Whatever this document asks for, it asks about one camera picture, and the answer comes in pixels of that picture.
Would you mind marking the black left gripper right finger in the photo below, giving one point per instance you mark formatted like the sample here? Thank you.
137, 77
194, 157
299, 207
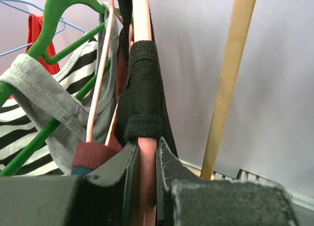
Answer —
184, 199

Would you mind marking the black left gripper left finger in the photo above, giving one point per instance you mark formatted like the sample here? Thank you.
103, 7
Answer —
95, 199

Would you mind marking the navy maroon-trimmed tank top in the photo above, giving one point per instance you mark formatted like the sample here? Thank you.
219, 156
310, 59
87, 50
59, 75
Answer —
89, 156

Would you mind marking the thick pink plastic hanger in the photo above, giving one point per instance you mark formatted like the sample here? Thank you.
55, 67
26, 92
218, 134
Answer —
147, 146

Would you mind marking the thin pink wire hanger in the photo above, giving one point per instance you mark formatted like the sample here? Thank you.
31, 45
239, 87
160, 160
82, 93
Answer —
100, 72

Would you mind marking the black white striped tank top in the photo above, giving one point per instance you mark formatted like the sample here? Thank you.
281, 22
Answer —
18, 126

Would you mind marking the grey tank top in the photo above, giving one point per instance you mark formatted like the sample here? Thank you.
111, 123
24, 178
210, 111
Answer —
106, 101

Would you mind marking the green plastic hanger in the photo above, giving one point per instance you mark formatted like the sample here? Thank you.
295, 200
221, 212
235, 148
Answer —
52, 13

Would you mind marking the red tank top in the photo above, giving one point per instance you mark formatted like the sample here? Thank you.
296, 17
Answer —
27, 80

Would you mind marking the blue wire hanger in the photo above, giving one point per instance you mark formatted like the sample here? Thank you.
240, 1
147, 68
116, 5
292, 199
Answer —
14, 25

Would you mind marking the wooden clothes rack frame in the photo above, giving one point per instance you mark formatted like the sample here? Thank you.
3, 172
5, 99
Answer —
241, 16

